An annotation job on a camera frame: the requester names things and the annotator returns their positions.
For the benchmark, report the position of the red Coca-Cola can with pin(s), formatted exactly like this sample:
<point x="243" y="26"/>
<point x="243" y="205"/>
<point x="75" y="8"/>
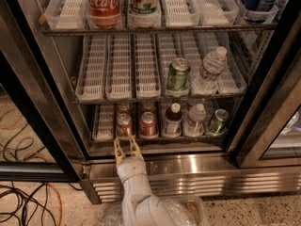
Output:
<point x="104" y="13"/>

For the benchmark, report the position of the red can shelf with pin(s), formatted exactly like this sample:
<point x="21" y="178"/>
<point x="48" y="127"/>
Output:
<point x="148" y="124"/>
<point x="148" y="107"/>

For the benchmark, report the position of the top wire shelf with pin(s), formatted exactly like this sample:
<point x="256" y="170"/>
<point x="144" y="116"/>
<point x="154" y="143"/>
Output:
<point x="157" y="30"/>

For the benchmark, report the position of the orange can shelf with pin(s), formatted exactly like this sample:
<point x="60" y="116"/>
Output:
<point x="124" y="125"/>
<point x="124" y="108"/>

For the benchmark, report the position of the clear water bottle shelf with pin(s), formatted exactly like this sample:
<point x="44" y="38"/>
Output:
<point x="193" y="125"/>
<point x="213" y="64"/>

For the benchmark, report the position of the wire shelf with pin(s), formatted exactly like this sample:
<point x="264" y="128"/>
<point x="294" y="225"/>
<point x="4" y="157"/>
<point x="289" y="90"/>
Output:
<point x="156" y="99"/>
<point x="157" y="30"/>

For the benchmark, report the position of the green can middle shelf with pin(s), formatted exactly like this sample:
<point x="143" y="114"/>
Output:
<point x="177" y="77"/>

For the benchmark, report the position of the red can front bottom shelf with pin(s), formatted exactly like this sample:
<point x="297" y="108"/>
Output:
<point x="148" y="124"/>

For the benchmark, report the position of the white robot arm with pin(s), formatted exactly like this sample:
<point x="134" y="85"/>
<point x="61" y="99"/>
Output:
<point x="140" y="207"/>

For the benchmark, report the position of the open glass fridge door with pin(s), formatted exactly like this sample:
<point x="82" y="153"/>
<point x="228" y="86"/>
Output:
<point x="22" y="78"/>

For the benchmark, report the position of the green can shelf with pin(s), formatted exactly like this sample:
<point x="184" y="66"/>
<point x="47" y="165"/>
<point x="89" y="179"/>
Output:
<point x="177" y="77"/>
<point x="218" y="121"/>

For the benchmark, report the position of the orange can front bottom shelf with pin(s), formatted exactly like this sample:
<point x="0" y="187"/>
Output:
<point x="124" y="125"/>

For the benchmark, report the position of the green can bottom shelf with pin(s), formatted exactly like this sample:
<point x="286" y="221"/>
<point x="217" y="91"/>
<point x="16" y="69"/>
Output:
<point x="218" y="121"/>

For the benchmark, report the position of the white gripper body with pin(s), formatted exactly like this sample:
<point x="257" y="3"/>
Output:
<point x="131" y="169"/>

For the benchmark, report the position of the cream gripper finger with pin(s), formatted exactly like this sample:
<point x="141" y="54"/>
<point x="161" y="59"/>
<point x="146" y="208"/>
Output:
<point x="119" y="153"/>
<point x="134" y="148"/>

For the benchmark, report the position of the clear plastic bin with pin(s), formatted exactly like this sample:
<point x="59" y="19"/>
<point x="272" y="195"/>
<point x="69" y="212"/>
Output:
<point x="184" y="211"/>

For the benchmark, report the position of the dark drink bottle white cap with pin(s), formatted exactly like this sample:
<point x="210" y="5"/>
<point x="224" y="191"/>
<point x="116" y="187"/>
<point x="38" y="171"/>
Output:
<point x="172" y="120"/>

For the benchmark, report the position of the middle wire shelf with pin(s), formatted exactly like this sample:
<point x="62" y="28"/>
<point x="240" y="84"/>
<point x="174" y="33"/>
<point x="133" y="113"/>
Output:
<point x="156" y="99"/>

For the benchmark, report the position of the orange can rear bottom shelf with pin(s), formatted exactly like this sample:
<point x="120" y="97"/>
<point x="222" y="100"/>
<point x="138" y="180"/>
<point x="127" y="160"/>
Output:
<point x="124" y="108"/>

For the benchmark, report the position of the right sliding fridge door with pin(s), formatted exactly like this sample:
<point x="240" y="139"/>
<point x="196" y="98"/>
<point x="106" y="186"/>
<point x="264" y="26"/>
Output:
<point x="267" y="139"/>

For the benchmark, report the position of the red can rear bottom shelf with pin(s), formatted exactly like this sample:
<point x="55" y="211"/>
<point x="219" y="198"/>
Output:
<point x="148" y="107"/>

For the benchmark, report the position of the stainless steel fridge cabinet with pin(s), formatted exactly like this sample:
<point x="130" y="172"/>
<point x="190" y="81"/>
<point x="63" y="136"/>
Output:
<point x="124" y="66"/>

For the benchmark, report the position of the clear water bottle bottom shelf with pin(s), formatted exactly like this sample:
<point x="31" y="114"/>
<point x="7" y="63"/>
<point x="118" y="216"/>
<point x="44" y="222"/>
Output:
<point x="193" y="125"/>

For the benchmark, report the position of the clear water bottle middle shelf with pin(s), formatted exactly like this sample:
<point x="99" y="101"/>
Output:
<point x="213" y="64"/>

